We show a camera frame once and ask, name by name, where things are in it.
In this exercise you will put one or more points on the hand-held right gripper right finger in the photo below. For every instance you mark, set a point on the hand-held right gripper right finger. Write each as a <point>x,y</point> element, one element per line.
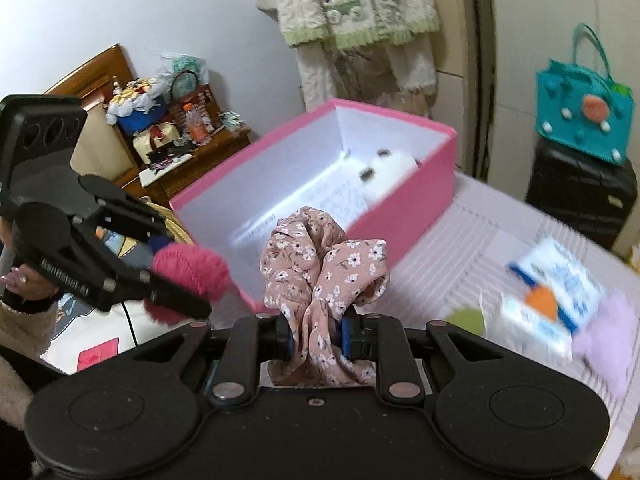
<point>345,341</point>

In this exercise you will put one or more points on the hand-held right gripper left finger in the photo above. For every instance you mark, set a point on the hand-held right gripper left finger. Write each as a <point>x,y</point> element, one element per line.
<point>288,342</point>

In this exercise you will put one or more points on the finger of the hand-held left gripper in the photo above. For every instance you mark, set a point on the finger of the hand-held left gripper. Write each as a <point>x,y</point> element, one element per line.
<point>125,215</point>
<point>170,300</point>

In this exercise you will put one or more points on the pink floral scrunchie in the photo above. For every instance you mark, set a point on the pink floral scrunchie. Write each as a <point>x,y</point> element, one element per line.
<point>320,280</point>

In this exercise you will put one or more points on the white plush toy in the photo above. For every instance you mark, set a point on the white plush toy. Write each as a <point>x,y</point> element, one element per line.
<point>392,172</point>

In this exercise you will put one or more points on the pink cardboard box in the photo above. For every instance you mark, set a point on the pink cardboard box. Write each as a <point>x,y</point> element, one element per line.
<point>305,160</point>

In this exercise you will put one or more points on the small orange soft ball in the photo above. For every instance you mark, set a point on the small orange soft ball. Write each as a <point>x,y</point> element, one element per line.
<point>542,303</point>

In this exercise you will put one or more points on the purple plush toy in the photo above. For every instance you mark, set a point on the purple plush toy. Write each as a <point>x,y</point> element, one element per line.
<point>605,340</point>

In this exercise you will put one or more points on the person's left forearm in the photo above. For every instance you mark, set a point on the person's left forearm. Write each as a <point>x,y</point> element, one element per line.
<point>27,330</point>

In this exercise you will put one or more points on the small green soft ball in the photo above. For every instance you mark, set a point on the small green soft ball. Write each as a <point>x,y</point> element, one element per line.
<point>464,321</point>

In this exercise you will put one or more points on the person's left hand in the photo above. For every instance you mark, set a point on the person's left hand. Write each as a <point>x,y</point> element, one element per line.
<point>25,282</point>

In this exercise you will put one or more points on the wooden bed headboard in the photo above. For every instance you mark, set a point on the wooden bed headboard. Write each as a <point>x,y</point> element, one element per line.
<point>95,130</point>

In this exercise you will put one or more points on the cream bag with red bow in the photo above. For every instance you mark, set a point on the cream bag with red bow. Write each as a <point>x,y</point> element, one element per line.
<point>157,140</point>

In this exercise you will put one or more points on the cartoon print cloth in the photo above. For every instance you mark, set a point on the cartoon print cloth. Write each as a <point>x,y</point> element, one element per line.
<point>90,330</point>

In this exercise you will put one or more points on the red card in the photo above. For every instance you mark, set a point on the red card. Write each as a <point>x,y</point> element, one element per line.
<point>98,354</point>

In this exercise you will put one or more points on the wooden nightstand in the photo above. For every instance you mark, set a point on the wooden nightstand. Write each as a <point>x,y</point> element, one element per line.
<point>210,160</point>

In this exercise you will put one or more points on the blue wrapped flower bouquet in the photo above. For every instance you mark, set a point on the blue wrapped flower bouquet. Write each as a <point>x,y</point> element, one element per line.
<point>137,105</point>

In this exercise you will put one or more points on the orange drink bottle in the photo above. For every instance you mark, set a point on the orange drink bottle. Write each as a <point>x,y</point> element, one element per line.
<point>196,125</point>

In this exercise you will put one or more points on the brown woven basket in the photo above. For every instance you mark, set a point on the brown woven basket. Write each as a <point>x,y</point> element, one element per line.
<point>200,97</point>

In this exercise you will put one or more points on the small white green ornament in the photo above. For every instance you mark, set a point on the small white green ornament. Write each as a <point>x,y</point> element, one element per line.
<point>231,121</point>

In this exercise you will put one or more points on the striped pink bedsheet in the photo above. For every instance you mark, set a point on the striped pink bedsheet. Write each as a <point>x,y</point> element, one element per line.
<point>465,260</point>

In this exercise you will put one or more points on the clear plastic bag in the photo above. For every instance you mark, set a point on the clear plastic bag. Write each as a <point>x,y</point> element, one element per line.
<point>182,67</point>

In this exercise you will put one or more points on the blue white tissue packet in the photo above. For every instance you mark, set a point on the blue white tissue packet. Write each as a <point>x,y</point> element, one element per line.
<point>560,280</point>

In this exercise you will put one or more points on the black suitcase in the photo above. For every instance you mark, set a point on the black suitcase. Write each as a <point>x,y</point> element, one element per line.
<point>580,195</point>

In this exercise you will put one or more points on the cream fleece robe green trim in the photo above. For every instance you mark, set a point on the cream fleece robe green trim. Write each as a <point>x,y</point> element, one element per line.
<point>350,15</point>

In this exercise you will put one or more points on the teal felt handbag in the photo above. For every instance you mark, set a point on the teal felt handbag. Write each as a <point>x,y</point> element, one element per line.
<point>580,110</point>

